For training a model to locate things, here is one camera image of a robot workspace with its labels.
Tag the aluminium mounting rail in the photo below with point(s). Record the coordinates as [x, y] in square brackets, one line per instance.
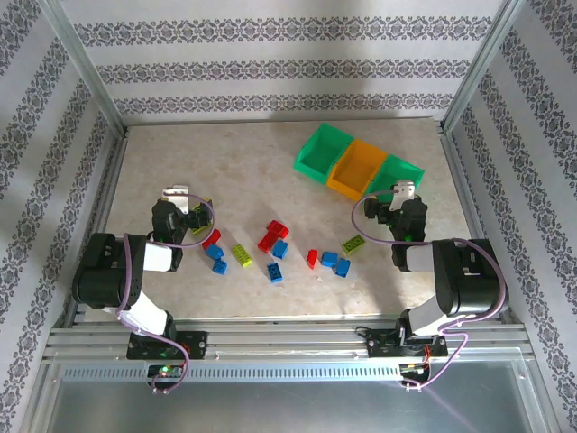
[288, 343]

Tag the lime lego brick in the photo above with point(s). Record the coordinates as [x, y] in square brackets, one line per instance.
[198, 230]
[242, 255]
[353, 245]

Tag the grey metal sheet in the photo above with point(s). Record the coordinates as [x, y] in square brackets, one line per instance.
[288, 408]

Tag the left controller board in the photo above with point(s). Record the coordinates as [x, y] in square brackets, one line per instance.
[166, 371]

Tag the small red lego brick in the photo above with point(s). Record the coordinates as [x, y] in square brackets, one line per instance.
[312, 258]

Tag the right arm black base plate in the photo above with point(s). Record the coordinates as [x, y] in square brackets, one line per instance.
[383, 347]

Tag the right controller board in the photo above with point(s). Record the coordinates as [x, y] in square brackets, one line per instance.
[414, 369]

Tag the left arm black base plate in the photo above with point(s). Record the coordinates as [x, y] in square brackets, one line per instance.
[194, 345]

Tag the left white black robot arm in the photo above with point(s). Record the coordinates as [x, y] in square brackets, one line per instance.
[155, 257]

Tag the controller board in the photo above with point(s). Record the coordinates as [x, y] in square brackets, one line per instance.
[414, 369]
[166, 371]

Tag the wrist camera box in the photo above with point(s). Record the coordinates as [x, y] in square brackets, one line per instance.
[403, 190]
[176, 195]

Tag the large red lego brick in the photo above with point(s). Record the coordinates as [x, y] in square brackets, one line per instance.
[272, 235]

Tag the orange plastic bin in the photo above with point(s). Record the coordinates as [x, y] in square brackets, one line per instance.
[356, 171]

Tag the green plastic bin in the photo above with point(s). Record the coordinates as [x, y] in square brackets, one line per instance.
[401, 170]
[321, 153]

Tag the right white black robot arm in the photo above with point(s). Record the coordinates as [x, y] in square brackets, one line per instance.
[421, 257]

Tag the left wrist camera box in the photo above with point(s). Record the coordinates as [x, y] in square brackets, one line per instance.
[176, 195]

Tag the aluminium frame post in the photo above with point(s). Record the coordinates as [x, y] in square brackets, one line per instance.
[482, 63]
[81, 63]

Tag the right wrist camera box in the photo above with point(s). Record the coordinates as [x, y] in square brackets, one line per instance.
[403, 190]

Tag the aluminium side rail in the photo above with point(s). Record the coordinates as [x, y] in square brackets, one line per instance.
[106, 198]
[464, 194]

